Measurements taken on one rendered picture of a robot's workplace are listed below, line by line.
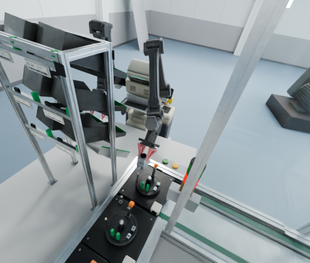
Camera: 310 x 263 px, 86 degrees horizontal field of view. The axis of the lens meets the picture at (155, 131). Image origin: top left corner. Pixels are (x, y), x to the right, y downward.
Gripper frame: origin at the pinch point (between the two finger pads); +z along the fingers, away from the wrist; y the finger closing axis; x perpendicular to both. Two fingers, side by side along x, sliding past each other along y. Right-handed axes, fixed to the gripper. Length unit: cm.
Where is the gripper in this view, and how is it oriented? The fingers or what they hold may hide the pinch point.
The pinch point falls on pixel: (143, 157)
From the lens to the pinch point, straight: 86.6
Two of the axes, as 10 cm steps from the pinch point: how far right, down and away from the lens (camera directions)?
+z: -3.5, 9.4, -0.3
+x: 4.0, 1.8, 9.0
